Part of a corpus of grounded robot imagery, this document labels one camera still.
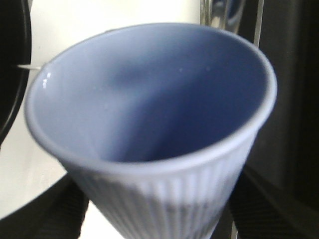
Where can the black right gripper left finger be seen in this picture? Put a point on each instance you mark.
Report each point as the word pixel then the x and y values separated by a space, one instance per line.
pixel 57 213

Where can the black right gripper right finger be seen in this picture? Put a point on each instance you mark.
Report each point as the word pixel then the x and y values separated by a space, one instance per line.
pixel 262 211

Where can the light blue ribbed cup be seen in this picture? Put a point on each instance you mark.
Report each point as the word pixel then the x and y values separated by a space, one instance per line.
pixel 154 123

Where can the dark blue cooking pot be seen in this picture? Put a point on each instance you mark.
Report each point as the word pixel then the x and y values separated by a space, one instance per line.
pixel 15 49

